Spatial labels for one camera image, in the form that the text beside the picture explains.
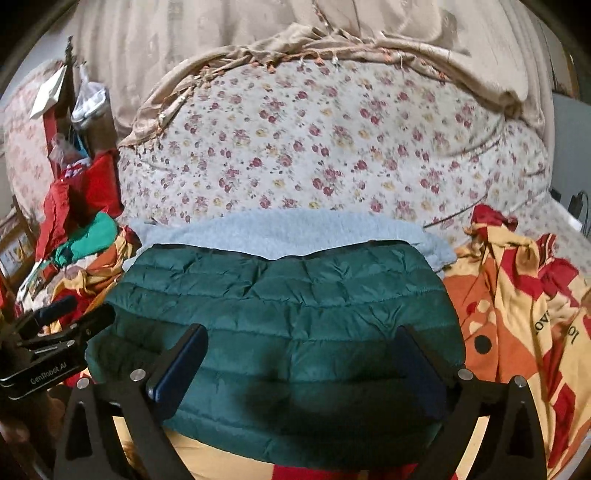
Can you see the floral pillow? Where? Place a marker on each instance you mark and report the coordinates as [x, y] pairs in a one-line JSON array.
[[23, 152]]

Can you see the bright green cloth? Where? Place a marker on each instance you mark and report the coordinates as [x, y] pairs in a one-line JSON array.
[[92, 235]]

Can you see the beige fringed blanket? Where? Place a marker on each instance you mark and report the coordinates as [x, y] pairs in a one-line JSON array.
[[184, 27]]

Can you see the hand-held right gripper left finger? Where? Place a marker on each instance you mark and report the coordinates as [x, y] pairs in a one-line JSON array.
[[180, 369]]

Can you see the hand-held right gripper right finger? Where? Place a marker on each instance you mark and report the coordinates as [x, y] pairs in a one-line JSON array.
[[420, 369]]

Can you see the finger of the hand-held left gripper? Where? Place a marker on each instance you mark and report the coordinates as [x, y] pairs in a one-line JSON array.
[[92, 321], [57, 310]]

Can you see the person's left forearm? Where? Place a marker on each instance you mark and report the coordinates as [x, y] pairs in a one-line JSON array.
[[18, 438]]

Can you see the dark wooden bed post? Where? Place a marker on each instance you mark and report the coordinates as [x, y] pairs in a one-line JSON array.
[[50, 134]]

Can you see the white paper sheet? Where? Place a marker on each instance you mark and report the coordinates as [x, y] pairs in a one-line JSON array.
[[48, 92]]

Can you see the green puffer jacket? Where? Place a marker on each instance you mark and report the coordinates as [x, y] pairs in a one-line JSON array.
[[286, 314]]

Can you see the light blue sweater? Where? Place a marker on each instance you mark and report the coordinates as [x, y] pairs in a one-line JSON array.
[[286, 230]]

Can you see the wooden picture frame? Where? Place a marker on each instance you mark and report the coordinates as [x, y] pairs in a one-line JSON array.
[[16, 249]]

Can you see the clear plastic bag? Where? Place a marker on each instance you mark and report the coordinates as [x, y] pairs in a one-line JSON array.
[[90, 104]]

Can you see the grey appliance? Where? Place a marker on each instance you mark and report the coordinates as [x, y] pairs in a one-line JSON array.
[[572, 147]]

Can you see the floral bed sheet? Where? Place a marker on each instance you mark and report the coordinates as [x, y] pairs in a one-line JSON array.
[[346, 152]]

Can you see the red cloth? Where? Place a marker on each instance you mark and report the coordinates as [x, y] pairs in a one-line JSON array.
[[92, 184]]

